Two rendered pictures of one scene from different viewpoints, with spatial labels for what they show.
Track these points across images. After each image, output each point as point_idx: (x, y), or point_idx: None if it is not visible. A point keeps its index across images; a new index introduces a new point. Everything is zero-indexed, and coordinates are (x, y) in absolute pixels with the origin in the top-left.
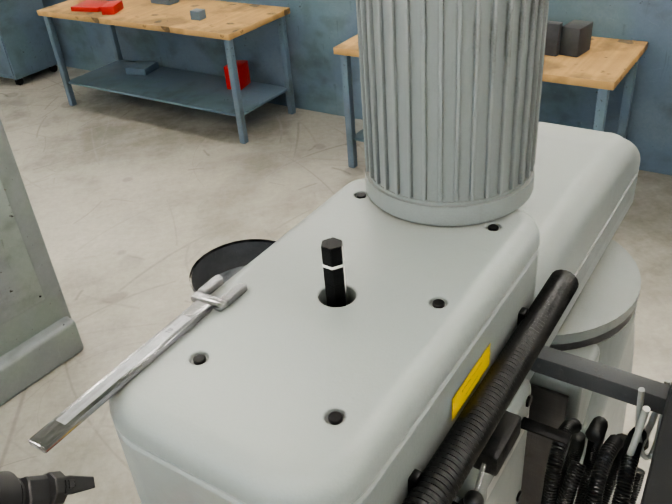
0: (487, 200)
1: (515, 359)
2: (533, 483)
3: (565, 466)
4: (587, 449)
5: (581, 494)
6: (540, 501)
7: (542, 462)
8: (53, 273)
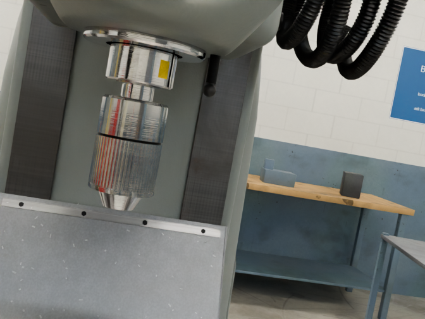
0: None
1: None
2: (215, 111)
3: (283, 19)
4: (297, 7)
5: (305, 47)
6: (221, 139)
7: (231, 69)
8: None
